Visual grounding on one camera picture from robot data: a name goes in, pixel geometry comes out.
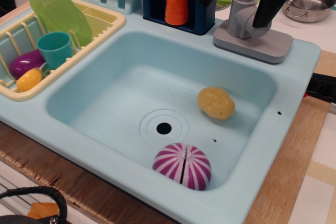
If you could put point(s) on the orange object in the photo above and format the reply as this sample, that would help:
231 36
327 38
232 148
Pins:
39 210

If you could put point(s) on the orange toy carrot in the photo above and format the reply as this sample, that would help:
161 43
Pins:
176 12

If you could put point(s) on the yellow toy lemon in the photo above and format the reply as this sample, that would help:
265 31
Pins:
30 79

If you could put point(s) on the cream dish drying rack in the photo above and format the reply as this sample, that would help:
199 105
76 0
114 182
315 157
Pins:
20 35

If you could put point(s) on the yellow toy potato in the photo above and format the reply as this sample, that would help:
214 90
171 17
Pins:
216 103

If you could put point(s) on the teal toy cup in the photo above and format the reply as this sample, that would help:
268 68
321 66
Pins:
55 48

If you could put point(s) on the stainless steel pot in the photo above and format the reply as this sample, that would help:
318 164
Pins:
308 11

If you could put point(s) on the grey toy faucet lever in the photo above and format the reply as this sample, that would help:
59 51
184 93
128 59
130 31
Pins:
238 35

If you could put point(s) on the green toy plate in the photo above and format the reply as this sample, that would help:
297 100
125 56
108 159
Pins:
63 15

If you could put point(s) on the purple toy eggplant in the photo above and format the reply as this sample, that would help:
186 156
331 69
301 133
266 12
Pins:
26 62

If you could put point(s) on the dark blue utensil holder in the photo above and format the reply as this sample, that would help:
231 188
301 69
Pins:
201 19

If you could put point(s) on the light blue toy sink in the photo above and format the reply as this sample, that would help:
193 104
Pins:
136 93

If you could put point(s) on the purple white striped toy onion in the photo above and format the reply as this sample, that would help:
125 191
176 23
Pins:
184 164

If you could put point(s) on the black clamp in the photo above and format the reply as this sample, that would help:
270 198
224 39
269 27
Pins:
321 87

